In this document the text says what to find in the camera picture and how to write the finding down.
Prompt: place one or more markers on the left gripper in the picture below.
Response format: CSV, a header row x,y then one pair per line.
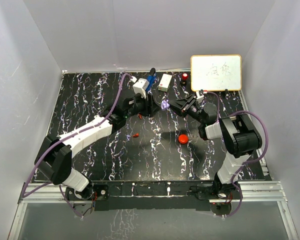
x,y
150,107

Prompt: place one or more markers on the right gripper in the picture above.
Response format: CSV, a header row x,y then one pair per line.
x,y
180,106

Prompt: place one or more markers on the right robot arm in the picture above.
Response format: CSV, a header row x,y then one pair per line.
x,y
238,133

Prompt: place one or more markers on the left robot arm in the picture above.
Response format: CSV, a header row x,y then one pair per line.
x,y
56,153

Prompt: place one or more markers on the blue stapler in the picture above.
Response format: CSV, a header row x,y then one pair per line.
x,y
150,78

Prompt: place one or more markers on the white and green box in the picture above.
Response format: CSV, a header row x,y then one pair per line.
x,y
164,83

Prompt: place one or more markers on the red button device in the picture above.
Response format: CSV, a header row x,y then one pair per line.
x,y
184,79

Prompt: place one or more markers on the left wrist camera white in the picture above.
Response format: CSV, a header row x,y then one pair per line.
x,y
140,86

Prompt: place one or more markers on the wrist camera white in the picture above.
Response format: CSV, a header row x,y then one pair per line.
x,y
200,95
140,86

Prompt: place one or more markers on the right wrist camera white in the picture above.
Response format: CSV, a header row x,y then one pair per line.
x,y
200,95

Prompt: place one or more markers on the white whiteboard with wooden frame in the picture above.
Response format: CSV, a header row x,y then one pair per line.
x,y
216,73

